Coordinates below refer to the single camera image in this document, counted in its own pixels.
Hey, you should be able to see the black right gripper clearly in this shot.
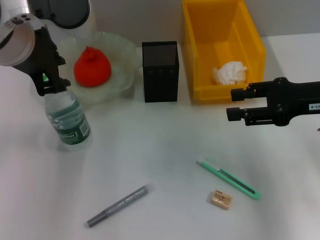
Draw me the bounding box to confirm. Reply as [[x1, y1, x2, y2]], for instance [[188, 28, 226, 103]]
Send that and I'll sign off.
[[226, 76, 320, 127]]

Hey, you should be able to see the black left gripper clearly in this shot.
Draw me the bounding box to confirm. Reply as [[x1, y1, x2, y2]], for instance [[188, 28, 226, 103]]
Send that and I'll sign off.
[[14, 25, 72, 97]]

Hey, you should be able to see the white paper ball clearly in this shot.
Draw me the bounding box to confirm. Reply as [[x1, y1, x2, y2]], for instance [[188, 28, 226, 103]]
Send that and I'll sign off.
[[212, 60, 248, 86]]

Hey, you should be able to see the clear green-label water bottle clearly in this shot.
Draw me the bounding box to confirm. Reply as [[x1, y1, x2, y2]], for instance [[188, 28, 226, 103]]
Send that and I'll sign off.
[[43, 74, 93, 153]]

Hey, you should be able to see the red tomato-shaped toy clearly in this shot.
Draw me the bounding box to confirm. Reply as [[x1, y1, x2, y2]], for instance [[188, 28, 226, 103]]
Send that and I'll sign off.
[[73, 45, 112, 88]]

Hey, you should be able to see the green utility knife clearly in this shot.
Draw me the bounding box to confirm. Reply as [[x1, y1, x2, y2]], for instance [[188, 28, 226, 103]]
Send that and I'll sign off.
[[195, 156, 261, 201]]

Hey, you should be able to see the wavy green glass fruit plate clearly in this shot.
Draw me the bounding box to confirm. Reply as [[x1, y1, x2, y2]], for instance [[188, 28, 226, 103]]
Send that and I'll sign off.
[[29, 31, 141, 108]]

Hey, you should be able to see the black mesh pen holder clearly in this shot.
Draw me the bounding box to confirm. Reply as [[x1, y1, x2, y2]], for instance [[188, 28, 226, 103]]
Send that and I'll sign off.
[[141, 41, 181, 103]]

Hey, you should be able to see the beige eraser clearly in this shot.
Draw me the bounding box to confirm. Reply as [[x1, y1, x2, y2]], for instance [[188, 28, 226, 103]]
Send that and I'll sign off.
[[206, 189, 233, 210]]

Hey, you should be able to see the grey marker pen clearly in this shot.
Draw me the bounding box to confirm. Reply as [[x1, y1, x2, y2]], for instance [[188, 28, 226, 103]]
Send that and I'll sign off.
[[86, 182, 156, 229]]

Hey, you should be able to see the yellow plastic bin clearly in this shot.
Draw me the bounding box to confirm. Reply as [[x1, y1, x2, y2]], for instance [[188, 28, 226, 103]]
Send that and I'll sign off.
[[181, 0, 267, 105]]

